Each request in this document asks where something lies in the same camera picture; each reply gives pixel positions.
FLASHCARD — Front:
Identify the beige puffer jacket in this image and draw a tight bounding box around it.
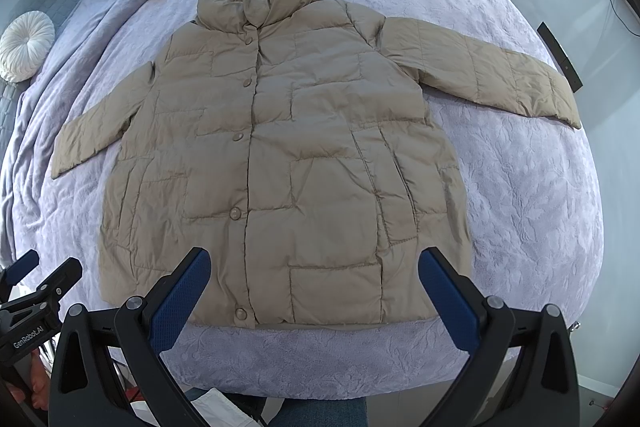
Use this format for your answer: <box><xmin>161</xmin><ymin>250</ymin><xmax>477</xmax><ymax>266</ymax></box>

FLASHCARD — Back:
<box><xmin>52</xmin><ymin>0</ymin><xmax>580</xmax><ymax>329</ymax></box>

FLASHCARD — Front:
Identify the white paper bag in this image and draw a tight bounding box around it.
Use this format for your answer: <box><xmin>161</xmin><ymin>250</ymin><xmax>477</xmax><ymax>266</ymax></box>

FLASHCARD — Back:
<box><xmin>186</xmin><ymin>388</ymin><xmax>260</xmax><ymax>427</ymax></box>

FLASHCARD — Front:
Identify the lavender plush bed blanket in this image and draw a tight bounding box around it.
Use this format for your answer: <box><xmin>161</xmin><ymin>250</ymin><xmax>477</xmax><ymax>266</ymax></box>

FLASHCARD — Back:
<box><xmin>1</xmin><ymin>0</ymin><xmax>604</xmax><ymax>400</ymax></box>

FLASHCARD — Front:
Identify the white round pleated cushion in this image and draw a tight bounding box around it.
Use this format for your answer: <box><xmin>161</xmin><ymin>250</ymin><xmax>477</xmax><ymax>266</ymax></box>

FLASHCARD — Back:
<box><xmin>0</xmin><ymin>11</ymin><xmax>55</xmax><ymax>83</ymax></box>

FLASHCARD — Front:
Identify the black flat wall device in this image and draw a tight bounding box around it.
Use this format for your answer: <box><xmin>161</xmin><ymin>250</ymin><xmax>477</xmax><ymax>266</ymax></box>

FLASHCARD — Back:
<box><xmin>537</xmin><ymin>22</ymin><xmax>584</xmax><ymax>93</ymax></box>

